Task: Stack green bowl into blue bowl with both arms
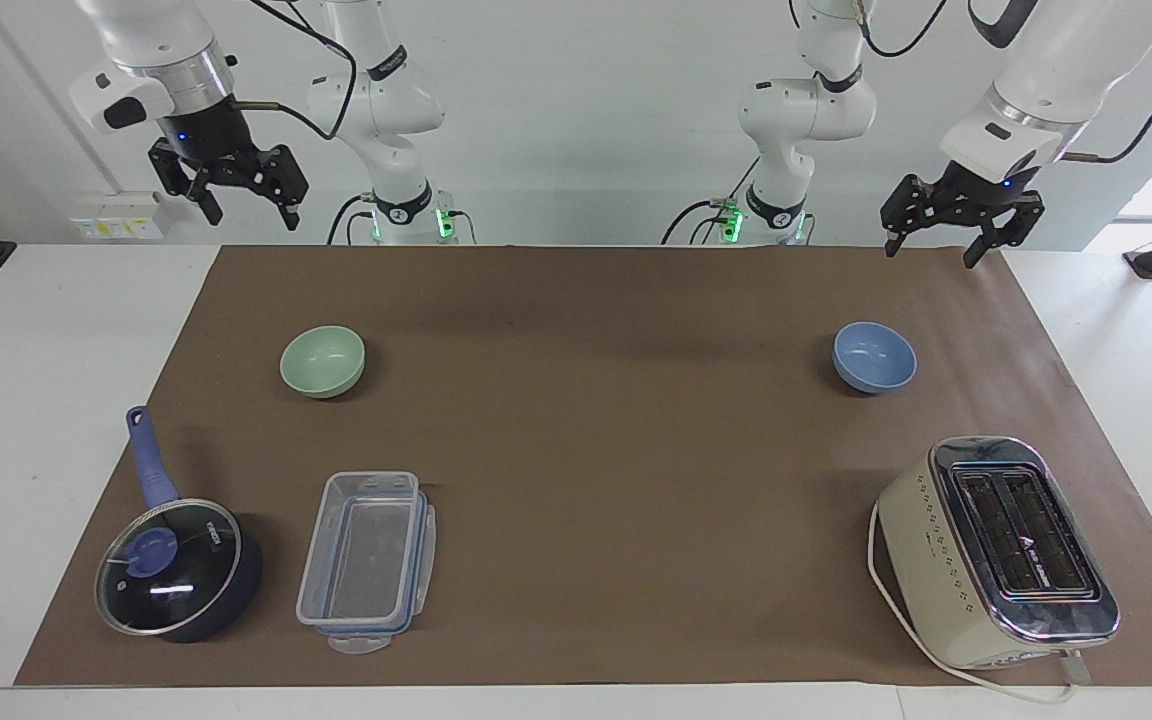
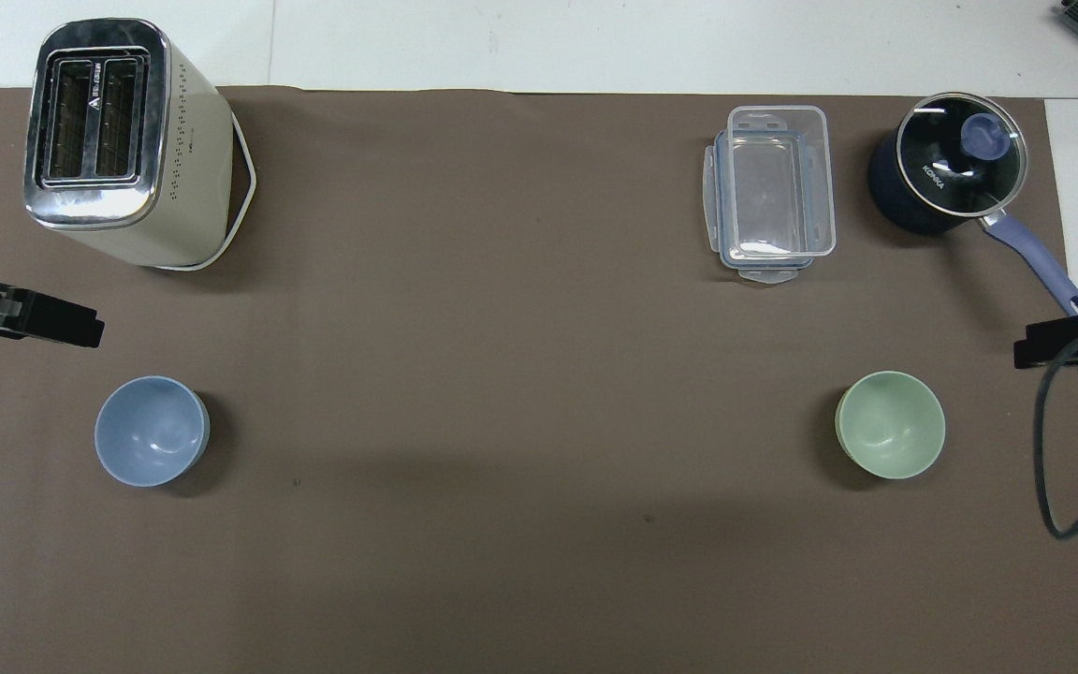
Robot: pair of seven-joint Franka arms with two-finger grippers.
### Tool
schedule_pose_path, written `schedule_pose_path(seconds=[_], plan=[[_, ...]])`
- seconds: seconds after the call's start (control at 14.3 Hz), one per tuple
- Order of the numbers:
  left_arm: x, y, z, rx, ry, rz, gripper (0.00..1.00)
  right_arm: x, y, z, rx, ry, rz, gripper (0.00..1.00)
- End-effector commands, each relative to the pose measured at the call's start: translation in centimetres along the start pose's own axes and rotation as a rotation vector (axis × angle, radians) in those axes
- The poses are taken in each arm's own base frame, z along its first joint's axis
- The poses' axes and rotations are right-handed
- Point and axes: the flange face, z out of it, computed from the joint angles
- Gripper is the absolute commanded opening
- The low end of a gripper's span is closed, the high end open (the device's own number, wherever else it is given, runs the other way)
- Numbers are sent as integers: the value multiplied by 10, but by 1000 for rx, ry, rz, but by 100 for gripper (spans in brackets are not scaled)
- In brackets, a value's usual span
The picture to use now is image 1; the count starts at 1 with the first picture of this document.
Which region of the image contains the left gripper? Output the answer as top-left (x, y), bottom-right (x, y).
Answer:
top-left (880, 158), bottom-right (1046, 270)

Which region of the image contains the black cable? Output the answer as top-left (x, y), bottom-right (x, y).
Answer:
top-left (229, 0), bottom-right (360, 142)
top-left (660, 198), bottom-right (740, 247)
top-left (1063, 0), bottom-right (1152, 165)
top-left (326, 194), bottom-right (378, 247)
top-left (858, 0), bottom-right (950, 59)

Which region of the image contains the glass lid with blue knob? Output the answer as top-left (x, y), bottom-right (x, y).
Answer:
top-left (95, 498), bottom-right (243, 637)

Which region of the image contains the white toaster cord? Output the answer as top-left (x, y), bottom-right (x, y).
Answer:
top-left (867, 499), bottom-right (1093, 705)

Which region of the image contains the dark saucepan with blue handle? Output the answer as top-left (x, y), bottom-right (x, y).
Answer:
top-left (95, 405), bottom-right (265, 645)

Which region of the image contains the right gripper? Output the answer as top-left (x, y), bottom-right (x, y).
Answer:
top-left (147, 94), bottom-right (310, 232)

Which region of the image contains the clear plastic container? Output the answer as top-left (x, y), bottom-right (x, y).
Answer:
top-left (295, 470), bottom-right (438, 656)

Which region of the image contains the green bowl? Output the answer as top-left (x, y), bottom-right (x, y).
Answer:
top-left (279, 324), bottom-right (367, 400)

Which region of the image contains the blue bowl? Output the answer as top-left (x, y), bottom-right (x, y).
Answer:
top-left (831, 320), bottom-right (918, 395)

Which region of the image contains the cream and chrome toaster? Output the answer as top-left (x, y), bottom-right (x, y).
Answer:
top-left (876, 435), bottom-right (1121, 672)

